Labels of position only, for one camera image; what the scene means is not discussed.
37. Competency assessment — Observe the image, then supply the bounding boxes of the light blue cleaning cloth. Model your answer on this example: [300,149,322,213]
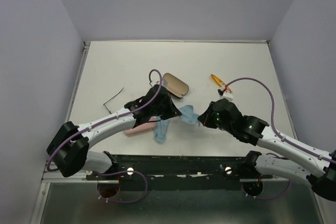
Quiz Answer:
[179,105,199,125]

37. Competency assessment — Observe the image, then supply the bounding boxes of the black glasses case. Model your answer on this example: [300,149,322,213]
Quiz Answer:
[162,73,189,99]

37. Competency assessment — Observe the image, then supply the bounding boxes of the thin wire-frame glasses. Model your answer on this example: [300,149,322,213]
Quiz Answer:
[102,87,124,114]

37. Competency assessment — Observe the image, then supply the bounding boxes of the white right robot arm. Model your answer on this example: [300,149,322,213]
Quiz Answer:
[197,99,335,201]

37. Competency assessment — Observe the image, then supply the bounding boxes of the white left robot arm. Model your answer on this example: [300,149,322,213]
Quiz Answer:
[46,84,181,179]

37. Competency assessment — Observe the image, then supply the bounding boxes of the yellow transparent sunglasses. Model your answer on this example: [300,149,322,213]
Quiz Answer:
[211,74,232,93]

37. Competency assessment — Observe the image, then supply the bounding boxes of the pink glasses case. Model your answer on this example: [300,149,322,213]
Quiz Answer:
[123,122,156,137]

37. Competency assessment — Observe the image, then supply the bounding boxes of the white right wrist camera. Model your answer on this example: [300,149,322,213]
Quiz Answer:
[217,89,234,102]

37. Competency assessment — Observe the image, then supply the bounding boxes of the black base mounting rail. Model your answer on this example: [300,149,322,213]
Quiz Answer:
[86,155,263,191]

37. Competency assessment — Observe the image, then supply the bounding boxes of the aluminium table frame rail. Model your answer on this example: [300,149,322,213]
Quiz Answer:
[62,41,91,125]

